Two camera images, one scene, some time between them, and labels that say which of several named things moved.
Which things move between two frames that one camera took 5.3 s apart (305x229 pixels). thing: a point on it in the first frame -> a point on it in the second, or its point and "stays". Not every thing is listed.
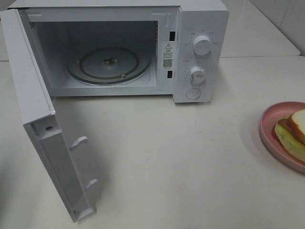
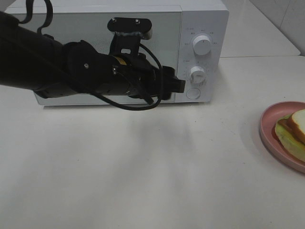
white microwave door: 39,118 -> 89,25
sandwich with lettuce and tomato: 290,131 stays
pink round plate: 269,119 stays
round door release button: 193,93 stays
